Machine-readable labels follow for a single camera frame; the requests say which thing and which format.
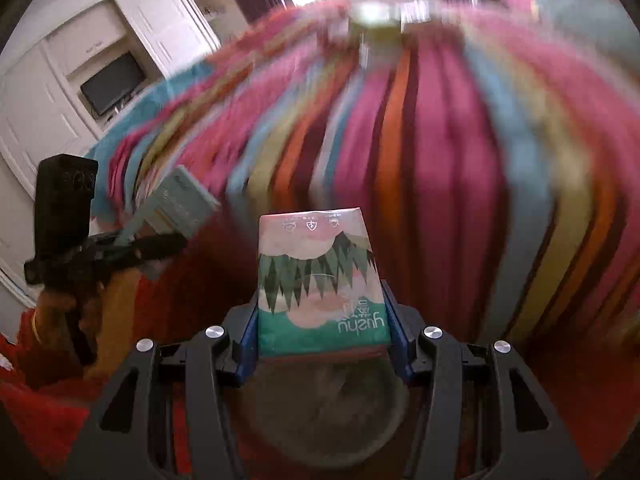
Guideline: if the light green cardboard box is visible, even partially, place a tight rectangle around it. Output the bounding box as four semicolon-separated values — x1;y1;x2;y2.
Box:
115;166;220;246

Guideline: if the green mountain-print tissue pack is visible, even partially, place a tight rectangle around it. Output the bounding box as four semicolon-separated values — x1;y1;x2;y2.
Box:
257;208;392;360

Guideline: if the person's left hand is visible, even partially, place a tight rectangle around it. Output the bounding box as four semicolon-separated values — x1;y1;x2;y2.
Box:
29;270;141;386

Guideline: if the red fuzzy left sleeve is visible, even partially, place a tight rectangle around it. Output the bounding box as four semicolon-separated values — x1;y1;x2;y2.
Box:
1;272;206;474

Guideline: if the red fuzzy sleeve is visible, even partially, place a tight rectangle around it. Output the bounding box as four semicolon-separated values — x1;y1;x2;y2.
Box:
524;339;639;479
1;272;206;474

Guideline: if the red fuzzy right sleeve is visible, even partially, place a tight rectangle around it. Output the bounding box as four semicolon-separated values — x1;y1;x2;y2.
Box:
524;339;639;479

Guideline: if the black flat television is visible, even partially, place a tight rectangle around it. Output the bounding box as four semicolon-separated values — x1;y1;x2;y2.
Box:
80;52;145;116

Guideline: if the white mesh waste basket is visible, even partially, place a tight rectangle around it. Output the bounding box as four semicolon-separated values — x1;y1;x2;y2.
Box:
240;356;409;469

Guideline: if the colourful striped bedspread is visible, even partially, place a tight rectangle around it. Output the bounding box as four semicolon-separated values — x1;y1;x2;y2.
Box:
89;2;639;353

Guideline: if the light blue plush toy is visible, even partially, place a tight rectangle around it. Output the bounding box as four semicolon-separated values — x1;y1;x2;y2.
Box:
534;0;639;72

